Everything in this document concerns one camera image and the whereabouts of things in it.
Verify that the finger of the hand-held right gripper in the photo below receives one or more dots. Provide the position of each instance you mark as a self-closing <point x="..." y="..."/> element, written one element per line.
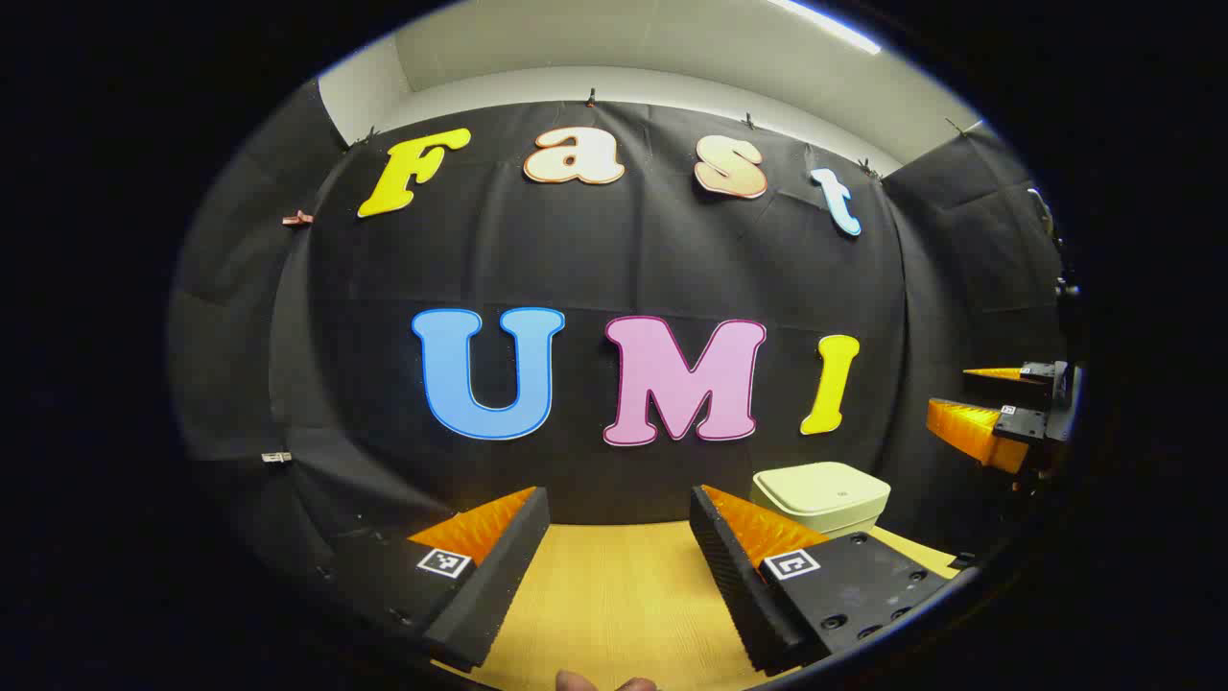
<point x="1007" y="389"/>
<point x="974" y="432"/>

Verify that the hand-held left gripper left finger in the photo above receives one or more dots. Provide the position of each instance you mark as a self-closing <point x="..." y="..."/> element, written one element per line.
<point x="499" y="576"/>

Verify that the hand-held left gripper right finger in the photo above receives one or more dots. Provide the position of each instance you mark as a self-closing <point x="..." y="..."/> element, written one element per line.
<point x="739" y="585"/>

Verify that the pale green desktop garbage bin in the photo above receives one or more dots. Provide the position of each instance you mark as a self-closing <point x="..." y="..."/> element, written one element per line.
<point x="815" y="494"/>

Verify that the wooden desktop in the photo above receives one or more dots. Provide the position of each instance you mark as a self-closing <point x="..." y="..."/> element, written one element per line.
<point x="614" y="595"/>

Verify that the small white cloth clip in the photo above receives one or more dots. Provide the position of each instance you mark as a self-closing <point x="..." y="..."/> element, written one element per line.
<point x="276" y="458"/>

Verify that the black backdrop cloth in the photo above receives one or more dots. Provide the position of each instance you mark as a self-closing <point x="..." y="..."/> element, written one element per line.
<point x="576" y="259"/>

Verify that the small orange cloth clip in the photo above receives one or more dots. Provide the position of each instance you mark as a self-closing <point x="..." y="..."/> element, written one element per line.
<point x="299" y="220"/>

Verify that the small black bracket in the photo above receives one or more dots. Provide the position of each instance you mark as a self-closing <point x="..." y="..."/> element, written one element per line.
<point x="962" y="559"/>

